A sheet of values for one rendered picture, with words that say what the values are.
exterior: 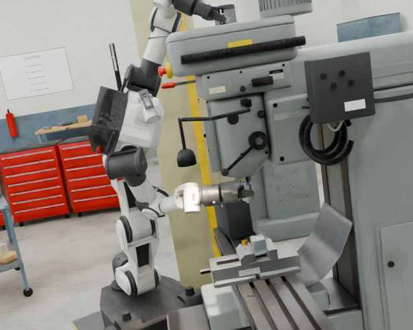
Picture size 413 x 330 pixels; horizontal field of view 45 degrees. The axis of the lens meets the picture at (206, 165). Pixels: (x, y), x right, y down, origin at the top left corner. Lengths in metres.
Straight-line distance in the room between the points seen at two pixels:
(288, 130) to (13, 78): 9.66
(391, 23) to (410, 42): 7.18
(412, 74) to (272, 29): 0.58
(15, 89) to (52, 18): 1.66
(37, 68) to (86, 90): 1.08
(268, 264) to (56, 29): 9.52
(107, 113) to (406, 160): 1.20
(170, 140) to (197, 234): 0.76
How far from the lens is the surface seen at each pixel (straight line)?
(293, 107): 1.90
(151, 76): 2.27
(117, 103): 2.17
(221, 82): 1.83
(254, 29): 1.85
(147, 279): 2.71
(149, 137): 2.12
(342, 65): 1.69
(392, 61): 2.05
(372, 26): 9.12
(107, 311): 2.80
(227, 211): 2.38
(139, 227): 2.51
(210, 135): 1.95
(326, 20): 11.70
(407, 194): 2.06
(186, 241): 3.89
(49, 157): 6.72
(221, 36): 1.83
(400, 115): 1.99
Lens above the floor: 1.79
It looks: 12 degrees down
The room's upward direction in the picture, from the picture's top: 9 degrees counter-clockwise
